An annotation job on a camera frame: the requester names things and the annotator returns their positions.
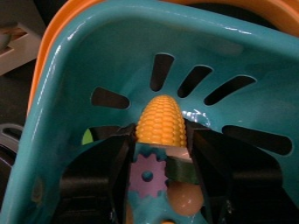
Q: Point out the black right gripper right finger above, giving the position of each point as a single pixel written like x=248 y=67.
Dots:
x=241 y=186

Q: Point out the white toy knife block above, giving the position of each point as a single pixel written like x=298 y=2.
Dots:
x=15 y=49

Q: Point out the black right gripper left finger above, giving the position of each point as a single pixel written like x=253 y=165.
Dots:
x=94 y=180

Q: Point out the small green toy piece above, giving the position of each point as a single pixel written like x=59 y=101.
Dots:
x=88 y=137

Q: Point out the tan toy egg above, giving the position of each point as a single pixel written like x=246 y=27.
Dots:
x=186 y=199

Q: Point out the purple toy gear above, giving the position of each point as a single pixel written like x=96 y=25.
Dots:
x=148 y=166

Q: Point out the yellow toy corn tip half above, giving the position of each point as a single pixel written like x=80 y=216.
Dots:
x=162 y=122

